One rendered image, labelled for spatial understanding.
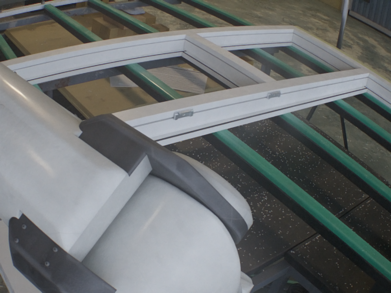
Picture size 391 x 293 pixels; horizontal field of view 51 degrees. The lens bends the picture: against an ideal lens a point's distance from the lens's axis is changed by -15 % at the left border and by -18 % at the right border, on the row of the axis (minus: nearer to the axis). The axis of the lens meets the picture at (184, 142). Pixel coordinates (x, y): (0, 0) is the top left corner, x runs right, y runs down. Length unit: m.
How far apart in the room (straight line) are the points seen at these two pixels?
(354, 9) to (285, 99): 6.42
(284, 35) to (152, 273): 1.69
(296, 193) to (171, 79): 1.01
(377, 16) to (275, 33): 5.69
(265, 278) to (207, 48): 0.72
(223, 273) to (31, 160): 0.13
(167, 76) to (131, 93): 0.21
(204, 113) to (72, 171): 0.89
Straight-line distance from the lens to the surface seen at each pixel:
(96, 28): 2.32
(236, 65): 1.38
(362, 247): 0.94
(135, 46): 1.46
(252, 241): 1.28
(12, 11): 2.12
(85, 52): 1.37
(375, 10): 7.47
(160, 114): 1.04
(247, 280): 0.48
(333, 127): 3.36
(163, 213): 0.27
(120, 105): 1.69
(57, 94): 2.44
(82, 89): 1.78
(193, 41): 1.52
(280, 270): 1.26
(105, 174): 0.25
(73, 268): 0.25
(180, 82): 1.89
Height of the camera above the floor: 1.44
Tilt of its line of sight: 32 degrees down
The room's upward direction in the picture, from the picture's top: 9 degrees clockwise
